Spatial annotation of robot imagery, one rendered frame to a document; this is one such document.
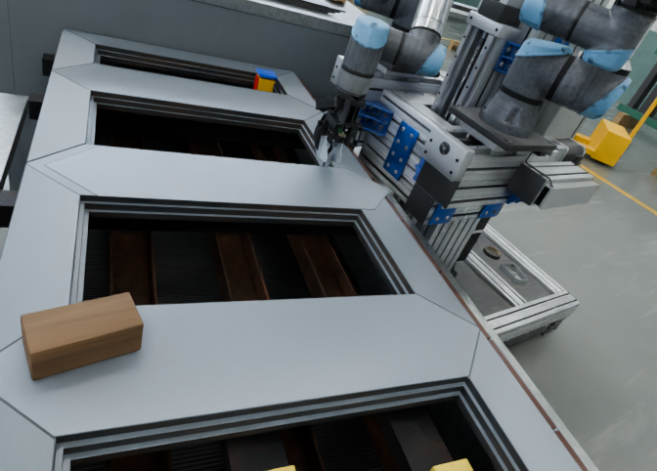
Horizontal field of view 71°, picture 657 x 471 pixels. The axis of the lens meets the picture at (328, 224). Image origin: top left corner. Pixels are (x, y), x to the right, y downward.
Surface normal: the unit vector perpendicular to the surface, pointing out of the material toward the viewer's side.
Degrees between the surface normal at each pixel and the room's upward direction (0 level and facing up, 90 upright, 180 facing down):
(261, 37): 90
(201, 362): 0
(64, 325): 0
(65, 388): 0
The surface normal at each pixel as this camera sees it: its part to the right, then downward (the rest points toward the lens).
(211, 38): 0.33, 0.62
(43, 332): 0.29, -0.79
